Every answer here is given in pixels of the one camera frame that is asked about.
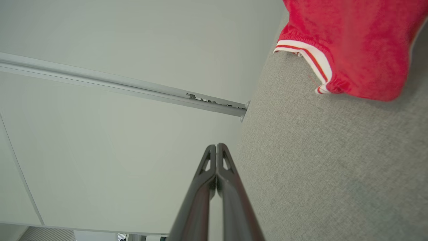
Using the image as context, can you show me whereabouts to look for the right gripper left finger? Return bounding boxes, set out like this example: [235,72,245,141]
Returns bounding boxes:
[167,144,217,241]

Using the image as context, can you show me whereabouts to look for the red shorts with white trim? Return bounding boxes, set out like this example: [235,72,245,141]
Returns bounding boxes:
[273,0,428,102]

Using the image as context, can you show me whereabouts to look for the grey partition post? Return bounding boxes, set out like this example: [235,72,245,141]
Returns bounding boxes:
[0,52,250,109]
[0,63,247,123]

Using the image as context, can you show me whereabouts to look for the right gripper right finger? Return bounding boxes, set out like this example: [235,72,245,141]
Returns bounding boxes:
[217,143,265,241]

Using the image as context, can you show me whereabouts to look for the white partition panel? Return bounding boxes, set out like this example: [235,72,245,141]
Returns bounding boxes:
[0,0,288,104]
[0,72,248,235]

